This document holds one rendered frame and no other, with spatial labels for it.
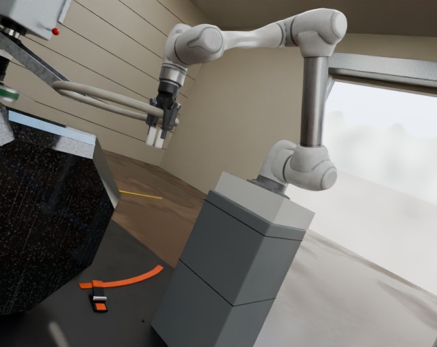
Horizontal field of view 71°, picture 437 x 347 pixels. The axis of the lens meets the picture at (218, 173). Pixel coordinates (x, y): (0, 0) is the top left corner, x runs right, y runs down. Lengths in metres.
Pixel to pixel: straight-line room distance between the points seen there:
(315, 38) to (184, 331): 1.42
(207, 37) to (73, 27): 6.08
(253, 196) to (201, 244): 0.36
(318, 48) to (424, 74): 4.35
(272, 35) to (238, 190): 0.71
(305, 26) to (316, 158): 0.54
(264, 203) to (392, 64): 4.64
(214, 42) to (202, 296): 1.12
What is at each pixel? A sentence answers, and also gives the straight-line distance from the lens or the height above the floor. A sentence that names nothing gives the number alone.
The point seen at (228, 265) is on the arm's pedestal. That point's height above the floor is 0.54.
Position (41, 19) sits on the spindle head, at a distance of 1.74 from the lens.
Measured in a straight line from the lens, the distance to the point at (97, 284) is 1.90.
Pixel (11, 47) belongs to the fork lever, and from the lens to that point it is 1.67.
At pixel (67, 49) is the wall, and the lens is 6.97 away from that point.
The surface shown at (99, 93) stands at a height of 1.01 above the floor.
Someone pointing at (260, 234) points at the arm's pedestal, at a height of 0.74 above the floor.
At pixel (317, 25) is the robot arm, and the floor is 1.58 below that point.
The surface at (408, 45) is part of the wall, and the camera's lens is 6.30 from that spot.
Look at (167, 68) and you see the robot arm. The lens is 1.16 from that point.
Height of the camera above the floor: 0.99
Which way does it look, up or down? 4 degrees down
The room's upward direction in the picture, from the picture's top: 24 degrees clockwise
